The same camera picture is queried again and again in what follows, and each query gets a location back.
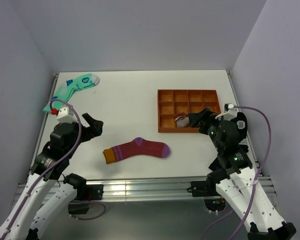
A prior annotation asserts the maroon purple orange sock pair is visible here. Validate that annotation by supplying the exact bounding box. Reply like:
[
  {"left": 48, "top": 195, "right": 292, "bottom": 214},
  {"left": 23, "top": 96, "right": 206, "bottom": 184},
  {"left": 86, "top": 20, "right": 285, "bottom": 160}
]
[{"left": 103, "top": 137, "right": 170, "bottom": 164}]

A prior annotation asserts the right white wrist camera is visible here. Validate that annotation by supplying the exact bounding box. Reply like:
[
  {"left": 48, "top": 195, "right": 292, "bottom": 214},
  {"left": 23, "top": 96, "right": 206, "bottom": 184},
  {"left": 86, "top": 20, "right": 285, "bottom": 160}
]
[{"left": 215, "top": 103, "right": 238, "bottom": 121}]

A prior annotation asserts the orange compartment tray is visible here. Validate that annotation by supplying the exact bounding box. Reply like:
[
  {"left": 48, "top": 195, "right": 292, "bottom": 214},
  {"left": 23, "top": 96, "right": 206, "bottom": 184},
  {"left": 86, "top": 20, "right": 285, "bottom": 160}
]
[{"left": 157, "top": 89, "right": 221, "bottom": 133}]

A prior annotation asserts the black blue sock pair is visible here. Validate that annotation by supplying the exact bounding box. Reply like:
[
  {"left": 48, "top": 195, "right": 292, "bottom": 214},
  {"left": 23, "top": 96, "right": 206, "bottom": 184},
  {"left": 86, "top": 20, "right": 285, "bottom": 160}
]
[{"left": 239, "top": 139, "right": 249, "bottom": 153}]

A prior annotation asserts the purple cable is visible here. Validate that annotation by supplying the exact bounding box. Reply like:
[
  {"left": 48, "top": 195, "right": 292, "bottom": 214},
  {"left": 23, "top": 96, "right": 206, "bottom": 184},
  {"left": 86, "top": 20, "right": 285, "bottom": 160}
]
[
  {"left": 0, "top": 98, "right": 107, "bottom": 238},
  {"left": 201, "top": 105, "right": 272, "bottom": 240}
]

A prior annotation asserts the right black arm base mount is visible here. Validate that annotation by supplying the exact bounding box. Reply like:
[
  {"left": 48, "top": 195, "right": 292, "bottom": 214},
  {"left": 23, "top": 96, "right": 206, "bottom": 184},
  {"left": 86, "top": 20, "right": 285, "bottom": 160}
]
[{"left": 186, "top": 180, "right": 226, "bottom": 212}]

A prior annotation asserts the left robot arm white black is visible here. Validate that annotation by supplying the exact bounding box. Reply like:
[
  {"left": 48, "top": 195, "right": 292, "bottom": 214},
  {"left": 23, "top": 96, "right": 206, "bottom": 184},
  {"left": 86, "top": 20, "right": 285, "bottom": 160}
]
[{"left": 0, "top": 113, "right": 104, "bottom": 240}]

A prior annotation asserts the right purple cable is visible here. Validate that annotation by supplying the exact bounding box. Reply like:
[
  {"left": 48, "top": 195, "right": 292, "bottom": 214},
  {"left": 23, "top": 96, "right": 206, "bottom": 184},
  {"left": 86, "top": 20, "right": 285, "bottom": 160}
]
[{"left": 201, "top": 105, "right": 272, "bottom": 240}]

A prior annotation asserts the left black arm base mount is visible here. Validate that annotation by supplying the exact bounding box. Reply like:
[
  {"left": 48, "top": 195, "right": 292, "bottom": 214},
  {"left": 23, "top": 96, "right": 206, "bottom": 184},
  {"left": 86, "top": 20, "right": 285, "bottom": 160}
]
[{"left": 68, "top": 184, "right": 104, "bottom": 216}]

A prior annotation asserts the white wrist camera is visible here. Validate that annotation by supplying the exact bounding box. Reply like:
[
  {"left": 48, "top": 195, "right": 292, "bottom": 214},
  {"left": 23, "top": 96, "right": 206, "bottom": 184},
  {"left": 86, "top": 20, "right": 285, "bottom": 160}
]
[
  {"left": 50, "top": 106, "right": 76, "bottom": 124},
  {"left": 215, "top": 103, "right": 238, "bottom": 121}
]

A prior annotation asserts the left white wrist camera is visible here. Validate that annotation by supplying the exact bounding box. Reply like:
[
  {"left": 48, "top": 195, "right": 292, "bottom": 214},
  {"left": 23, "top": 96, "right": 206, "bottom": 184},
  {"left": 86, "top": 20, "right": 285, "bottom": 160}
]
[{"left": 50, "top": 106, "right": 76, "bottom": 124}]

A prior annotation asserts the rolled white maroon sock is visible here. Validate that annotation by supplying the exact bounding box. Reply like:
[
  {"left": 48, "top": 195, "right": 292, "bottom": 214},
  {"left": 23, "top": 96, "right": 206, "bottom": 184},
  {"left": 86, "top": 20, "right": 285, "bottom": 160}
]
[{"left": 174, "top": 112, "right": 189, "bottom": 128}]

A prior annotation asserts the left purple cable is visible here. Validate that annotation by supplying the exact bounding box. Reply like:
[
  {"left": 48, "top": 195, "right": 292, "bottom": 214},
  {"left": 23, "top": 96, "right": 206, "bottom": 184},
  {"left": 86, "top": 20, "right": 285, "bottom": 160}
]
[{"left": 0, "top": 98, "right": 107, "bottom": 238}]

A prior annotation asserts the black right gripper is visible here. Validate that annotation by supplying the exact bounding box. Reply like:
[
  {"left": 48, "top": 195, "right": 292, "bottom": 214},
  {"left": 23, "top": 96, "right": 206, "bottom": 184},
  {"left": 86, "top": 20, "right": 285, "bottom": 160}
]
[{"left": 187, "top": 107, "right": 223, "bottom": 151}]

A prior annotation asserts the aluminium table front rail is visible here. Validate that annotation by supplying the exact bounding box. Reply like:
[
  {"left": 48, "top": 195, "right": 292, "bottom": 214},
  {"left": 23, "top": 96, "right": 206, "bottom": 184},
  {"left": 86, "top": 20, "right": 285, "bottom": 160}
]
[{"left": 13, "top": 174, "right": 277, "bottom": 205}]

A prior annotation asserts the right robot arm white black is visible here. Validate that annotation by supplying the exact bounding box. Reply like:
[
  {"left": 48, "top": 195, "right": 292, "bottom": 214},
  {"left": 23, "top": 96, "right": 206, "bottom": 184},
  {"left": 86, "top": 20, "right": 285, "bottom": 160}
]
[{"left": 188, "top": 103, "right": 296, "bottom": 240}]

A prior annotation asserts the mint green sock pair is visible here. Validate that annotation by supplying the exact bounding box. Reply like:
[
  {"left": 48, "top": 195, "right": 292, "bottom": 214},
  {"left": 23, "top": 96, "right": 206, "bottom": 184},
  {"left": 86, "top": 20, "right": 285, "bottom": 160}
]
[{"left": 51, "top": 73, "right": 100, "bottom": 102}]

